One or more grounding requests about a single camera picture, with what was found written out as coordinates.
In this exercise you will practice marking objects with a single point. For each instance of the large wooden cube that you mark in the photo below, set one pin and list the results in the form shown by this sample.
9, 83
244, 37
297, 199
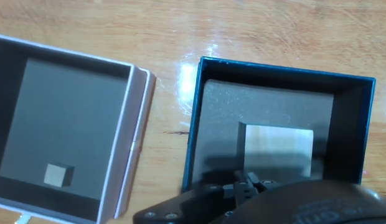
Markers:
277, 146

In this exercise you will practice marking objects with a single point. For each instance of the dark blue open box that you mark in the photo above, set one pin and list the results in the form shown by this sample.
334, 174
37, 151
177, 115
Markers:
224, 124

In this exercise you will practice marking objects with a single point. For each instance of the small wooden cube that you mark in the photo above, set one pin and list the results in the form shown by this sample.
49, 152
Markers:
56, 175

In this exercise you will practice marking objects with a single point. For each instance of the white open box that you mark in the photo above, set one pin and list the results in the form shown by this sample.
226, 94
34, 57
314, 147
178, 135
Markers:
65, 124

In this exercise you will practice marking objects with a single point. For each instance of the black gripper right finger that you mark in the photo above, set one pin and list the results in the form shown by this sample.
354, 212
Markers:
264, 183

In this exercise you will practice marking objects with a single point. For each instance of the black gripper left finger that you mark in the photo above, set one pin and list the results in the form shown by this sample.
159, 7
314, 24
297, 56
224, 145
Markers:
241, 189

